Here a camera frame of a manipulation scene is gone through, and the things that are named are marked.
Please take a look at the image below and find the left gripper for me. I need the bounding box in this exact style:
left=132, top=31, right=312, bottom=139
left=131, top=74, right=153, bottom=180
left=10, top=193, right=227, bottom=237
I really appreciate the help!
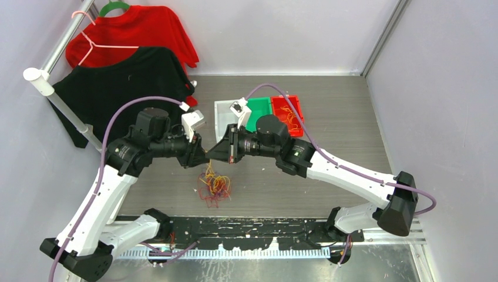
left=150, top=126, right=210, bottom=169

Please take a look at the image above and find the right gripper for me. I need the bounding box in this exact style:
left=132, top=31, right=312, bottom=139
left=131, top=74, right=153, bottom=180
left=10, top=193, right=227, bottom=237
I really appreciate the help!
left=206, top=123, right=278, bottom=164

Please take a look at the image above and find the coloured cable bundle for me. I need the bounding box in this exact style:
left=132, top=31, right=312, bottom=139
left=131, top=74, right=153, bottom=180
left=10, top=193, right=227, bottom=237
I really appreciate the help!
left=197, top=160, right=233, bottom=209

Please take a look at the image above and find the orange cable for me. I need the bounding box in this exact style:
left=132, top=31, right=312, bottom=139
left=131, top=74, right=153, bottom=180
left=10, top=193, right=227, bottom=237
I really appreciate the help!
left=279, top=104, right=302, bottom=133

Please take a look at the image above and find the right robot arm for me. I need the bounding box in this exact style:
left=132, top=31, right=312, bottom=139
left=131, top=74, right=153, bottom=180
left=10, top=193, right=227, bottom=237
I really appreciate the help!
left=207, top=115, right=418, bottom=241

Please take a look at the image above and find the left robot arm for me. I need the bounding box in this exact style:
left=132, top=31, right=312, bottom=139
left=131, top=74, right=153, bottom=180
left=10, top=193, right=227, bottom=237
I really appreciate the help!
left=40, top=108, right=208, bottom=281

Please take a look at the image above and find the white plastic bin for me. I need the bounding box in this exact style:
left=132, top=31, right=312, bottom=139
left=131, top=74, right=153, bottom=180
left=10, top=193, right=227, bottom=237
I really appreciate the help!
left=214, top=98, right=242, bottom=142

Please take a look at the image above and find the green plastic bin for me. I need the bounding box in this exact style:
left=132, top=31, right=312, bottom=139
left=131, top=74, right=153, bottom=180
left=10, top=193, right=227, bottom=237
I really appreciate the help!
left=245, top=97, right=273, bottom=132

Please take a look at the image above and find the red plastic bin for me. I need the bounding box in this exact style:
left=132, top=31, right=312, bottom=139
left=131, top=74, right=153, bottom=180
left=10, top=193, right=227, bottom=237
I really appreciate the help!
left=270, top=95, right=304, bottom=137

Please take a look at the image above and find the black t-shirt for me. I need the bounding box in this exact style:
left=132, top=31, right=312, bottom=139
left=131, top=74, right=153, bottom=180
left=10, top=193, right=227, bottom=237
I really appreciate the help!
left=53, top=47, right=194, bottom=141

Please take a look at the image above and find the red t-shirt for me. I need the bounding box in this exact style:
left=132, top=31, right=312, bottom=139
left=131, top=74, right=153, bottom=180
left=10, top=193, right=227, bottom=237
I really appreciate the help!
left=66, top=5, right=199, bottom=106

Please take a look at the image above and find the pink hanger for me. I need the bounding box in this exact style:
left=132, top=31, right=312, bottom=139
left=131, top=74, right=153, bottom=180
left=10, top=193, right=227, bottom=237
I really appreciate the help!
left=71, top=11, right=139, bottom=66

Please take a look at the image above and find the green hanger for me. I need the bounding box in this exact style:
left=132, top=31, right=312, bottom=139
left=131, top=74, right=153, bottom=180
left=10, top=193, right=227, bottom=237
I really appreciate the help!
left=98, top=1, right=130, bottom=17

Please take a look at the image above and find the white clothes rack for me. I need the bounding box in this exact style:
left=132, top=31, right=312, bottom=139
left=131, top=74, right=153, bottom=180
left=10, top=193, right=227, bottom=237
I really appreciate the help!
left=23, top=1, right=103, bottom=153

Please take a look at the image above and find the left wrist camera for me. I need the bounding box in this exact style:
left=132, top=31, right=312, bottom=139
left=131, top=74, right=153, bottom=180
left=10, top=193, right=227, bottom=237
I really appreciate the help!
left=181, top=110, right=206, bottom=143

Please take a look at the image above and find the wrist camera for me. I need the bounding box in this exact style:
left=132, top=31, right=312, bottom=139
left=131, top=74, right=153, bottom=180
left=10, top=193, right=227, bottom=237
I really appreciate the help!
left=229, top=98, right=252, bottom=132
left=181, top=110, right=206, bottom=143

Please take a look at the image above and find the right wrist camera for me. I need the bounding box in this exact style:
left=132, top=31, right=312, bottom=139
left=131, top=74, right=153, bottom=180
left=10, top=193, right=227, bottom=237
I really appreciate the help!
left=229, top=98, right=252, bottom=132

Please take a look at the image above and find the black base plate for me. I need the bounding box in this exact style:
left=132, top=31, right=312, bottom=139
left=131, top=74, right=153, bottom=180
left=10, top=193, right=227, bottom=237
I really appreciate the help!
left=146, top=217, right=346, bottom=251

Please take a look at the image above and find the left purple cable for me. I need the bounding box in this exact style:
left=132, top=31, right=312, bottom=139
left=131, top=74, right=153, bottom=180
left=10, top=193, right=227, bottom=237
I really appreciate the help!
left=47, top=96, right=199, bottom=282

